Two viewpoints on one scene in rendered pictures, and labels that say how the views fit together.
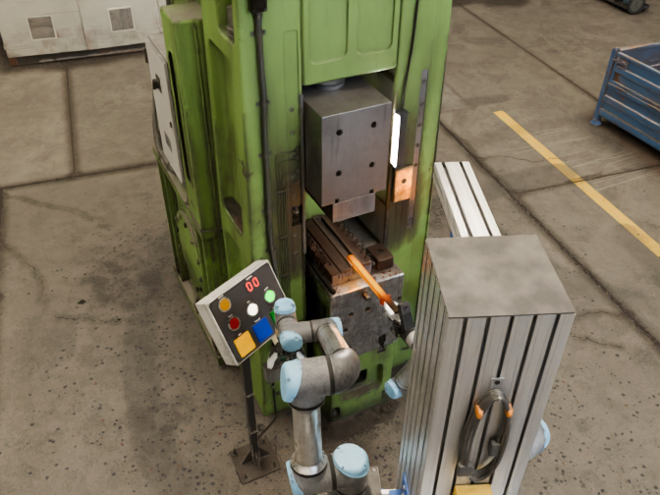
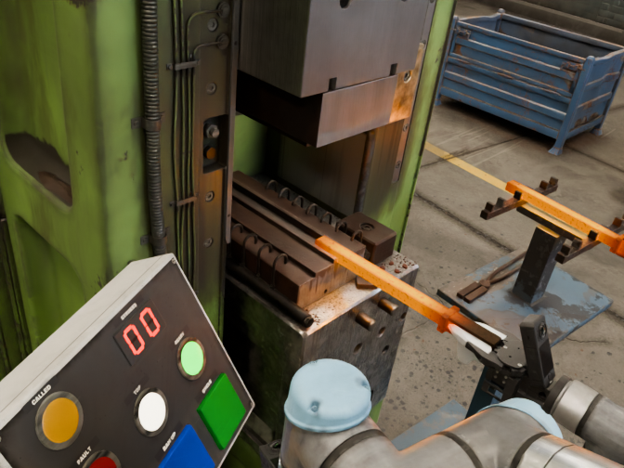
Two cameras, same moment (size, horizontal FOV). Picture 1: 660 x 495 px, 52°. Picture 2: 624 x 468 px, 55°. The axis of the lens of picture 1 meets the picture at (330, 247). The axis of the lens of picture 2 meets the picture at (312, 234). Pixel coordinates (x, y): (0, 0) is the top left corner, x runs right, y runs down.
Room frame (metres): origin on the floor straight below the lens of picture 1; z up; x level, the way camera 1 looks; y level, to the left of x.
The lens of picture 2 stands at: (1.41, 0.34, 1.68)
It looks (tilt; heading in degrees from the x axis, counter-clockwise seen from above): 33 degrees down; 337
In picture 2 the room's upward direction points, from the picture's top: 7 degrees clockwise
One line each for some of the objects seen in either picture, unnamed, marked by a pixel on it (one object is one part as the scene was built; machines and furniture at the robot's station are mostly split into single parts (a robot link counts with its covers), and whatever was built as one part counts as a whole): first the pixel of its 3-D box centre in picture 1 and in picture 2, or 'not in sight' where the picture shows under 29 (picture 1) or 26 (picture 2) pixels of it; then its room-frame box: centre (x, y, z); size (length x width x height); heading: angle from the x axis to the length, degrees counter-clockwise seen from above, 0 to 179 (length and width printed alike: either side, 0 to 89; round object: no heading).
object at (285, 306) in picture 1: (285, 314); (326, 424); (1.74, 0.16, 1.23); 0.09 x 0.08 x 0.11; 12
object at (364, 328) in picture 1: (339, 285); (270, 309); (2.51, -0.05, 0.69); 0.56 x 0.38 x 0.45; 27
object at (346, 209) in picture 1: (331, 183); (276, 73); (2.48, -0.01, 1.32); 0.42 x 0.20 x 0.10; 27
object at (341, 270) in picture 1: (331, 247); (264, 230); (2.48, -0.01, 0.96); 0.42 x 0.20 x 0.09; 27
